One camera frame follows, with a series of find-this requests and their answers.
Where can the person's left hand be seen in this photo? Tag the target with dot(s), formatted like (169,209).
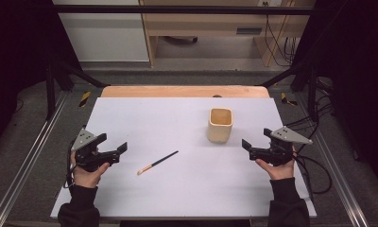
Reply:
(88,178)

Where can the person's right hand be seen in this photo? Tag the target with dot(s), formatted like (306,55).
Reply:
(280,171)

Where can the dark curtain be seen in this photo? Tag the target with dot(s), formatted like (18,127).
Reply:
(357,78)
(17,63)

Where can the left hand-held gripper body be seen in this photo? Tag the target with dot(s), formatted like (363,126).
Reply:
(89,156)

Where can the square wooden chopstick holder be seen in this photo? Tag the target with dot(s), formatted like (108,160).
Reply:
(220,130)

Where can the white cabinet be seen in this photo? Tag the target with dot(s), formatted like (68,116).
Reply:
(105,38)

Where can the black and tan chopstick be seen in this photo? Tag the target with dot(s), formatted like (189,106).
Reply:
(157,163)

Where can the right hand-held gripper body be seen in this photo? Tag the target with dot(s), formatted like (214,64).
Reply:
(278,153)

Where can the black metal stand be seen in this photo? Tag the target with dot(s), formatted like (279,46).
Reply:
(50,94)
(312,94)

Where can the light wooden desk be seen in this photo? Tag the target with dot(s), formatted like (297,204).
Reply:
(206,26)

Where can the black horizontal frame bar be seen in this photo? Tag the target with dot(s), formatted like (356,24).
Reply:
(177,10)

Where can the black and yellow tape strip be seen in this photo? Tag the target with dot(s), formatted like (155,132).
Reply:
(286,99)
(84,98)

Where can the wooden table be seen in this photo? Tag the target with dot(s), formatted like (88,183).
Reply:
(177,91)

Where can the aluminium frame rail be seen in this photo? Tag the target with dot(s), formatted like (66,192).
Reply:
(26,160)
(338,176)

